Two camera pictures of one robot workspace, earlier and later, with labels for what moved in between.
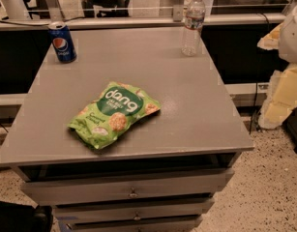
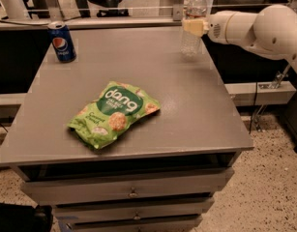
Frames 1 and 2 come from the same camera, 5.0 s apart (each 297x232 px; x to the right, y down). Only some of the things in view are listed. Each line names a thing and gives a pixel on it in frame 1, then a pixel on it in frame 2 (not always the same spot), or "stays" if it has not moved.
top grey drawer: [179, 184] stays
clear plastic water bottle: [194, 19] stays
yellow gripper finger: [284, 95] → [195, 27]
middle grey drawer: [132, 211] stays
